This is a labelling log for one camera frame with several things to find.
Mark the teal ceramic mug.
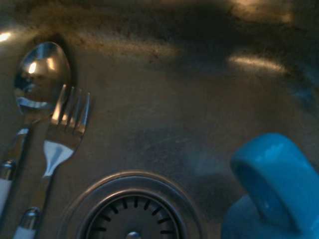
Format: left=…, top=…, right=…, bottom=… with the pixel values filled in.
left=220, top=132, right=319, bottom=239

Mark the stainless steel double sink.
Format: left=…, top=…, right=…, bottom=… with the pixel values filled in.
left=0, top=0, right=319, bottom=239

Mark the metal drain strainer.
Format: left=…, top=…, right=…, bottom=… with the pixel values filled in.
left=58, top=170, right=208, bottom=239

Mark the metal fork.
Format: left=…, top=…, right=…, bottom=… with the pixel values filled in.
left=11, top=84, right=91, bottom=239

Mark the metal spoon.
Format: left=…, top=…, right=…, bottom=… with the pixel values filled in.
left=0, top=41, right=73, bottom=220

